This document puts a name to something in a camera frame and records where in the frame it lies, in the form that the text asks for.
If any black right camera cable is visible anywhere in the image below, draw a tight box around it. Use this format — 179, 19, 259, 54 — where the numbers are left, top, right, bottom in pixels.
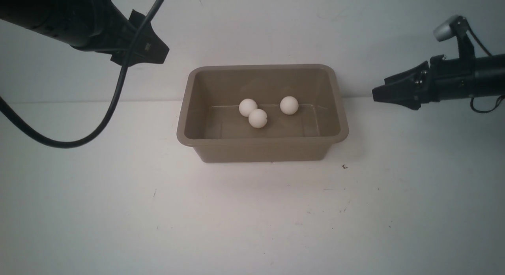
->
466, 19, 505, 114

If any black camera cable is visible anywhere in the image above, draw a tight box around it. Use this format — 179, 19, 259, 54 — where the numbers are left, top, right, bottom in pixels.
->
0, 0, 169, 149
466, 19, 505, 114

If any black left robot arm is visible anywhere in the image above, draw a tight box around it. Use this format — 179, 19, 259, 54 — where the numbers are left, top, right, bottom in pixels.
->
0, 0, 146, 65

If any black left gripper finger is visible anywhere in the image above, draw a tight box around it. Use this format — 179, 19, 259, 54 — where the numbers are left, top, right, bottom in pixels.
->
129, 9, 146, 29
110, 28, 170, 66

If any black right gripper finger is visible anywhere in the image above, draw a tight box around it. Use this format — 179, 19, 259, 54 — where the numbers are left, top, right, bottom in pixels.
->
384, 66, 425, 85
372, 82, 421, 111

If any plain white table-tennis ball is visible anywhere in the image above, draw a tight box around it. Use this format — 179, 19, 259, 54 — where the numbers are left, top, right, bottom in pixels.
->
239, 98, 258, 118

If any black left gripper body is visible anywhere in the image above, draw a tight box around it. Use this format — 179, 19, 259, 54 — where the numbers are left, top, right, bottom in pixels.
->
74, 0, 138, 57

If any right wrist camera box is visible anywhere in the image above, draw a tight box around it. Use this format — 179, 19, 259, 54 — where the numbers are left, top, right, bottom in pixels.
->
433, 15, 475, 60

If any black left camera cable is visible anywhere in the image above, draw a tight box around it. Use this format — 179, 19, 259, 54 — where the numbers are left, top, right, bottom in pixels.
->
0, 0, 169, 149

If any tan plastic bin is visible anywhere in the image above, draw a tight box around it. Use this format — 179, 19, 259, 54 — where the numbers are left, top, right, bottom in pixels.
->
177, 64, 349, 163

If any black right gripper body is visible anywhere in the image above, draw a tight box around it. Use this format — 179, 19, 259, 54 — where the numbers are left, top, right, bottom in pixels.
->
410, 61, 440, 106

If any white ball with black logo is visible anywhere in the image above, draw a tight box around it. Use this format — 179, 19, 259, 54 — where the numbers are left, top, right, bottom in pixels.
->
279, 96, 299, 115

